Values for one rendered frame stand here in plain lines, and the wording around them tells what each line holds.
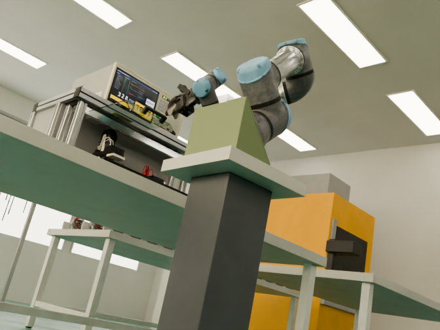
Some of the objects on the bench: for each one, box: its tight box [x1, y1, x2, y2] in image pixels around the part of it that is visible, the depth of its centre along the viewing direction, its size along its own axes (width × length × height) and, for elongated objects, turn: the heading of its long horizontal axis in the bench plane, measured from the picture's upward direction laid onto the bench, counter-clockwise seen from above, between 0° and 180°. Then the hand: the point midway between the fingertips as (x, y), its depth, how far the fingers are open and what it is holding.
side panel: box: [28, 102, 62, 136], centre depth 215 cm, size 28×3×32 cm, turn 77°
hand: (167, 112), depth 227 cm, fingers closed
